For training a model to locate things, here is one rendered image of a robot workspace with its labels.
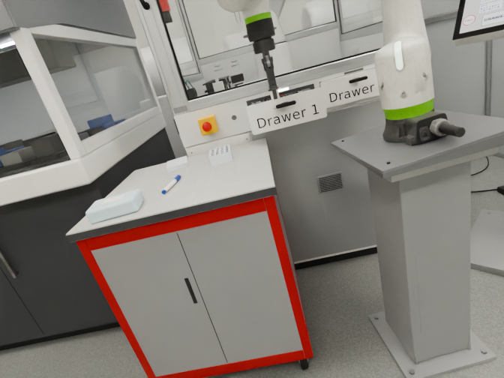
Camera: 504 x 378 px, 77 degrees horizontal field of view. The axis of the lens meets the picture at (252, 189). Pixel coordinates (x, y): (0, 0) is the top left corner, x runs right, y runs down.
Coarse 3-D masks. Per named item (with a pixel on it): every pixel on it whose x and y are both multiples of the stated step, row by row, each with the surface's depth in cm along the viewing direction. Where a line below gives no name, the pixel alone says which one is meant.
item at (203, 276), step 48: (240, 144) 140; (144, 192) 110; (192, 192) 97; (240, 192) 87; (96, 240) 93; (144, 240) 94; (192, 240) 94; (240, 240) 94; (288, 240) 155; (144, 288) 100; (192, 288) 100; (240, 288) 100; (288, 288) 100; (144, 336) 108; (192, 336) 108; (240, 336) 108; (288, 336) 108
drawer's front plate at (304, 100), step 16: (288, 96) 117; (304, 96) 117; (320, 96) 117; (256, 112) 119; (272, 112) 119; (288, 112) 119; (304, 112) 119; (320, 112) 119; (256, 128) 122; (272, 128) 122
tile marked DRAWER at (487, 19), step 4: (496, 12) 114; (500, 12) 113; (484, 16) 116; (488, 16) 115; (492, 16) 114; (496, 16) 113; (500, 16) 112; (484, 20) 116; (488, 20) 115; (492, 20) 114; (496, 20) 113; (500, 20) 112; (484, 24) 115; (488, 24) 114
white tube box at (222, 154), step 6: (210, 150) 128; (216, 150) 126; (222, 150) 123; (228, 150) 120; (210, 156) 119; (216, 156) 117; (222, 156) 117; (228, 156) 117; (210, 162) 118; (216, 162) 118; (222, 162) 118
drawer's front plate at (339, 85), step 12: (360, 72) 130; (372, 72) 130; (324, 84) 131; (336, 84) 131; (348, 84) 131; (360, 84) 131; (372, 84) 131; (324, 96) 133; (348, 96) 133; (360, 96) 133; (372, 96) 133
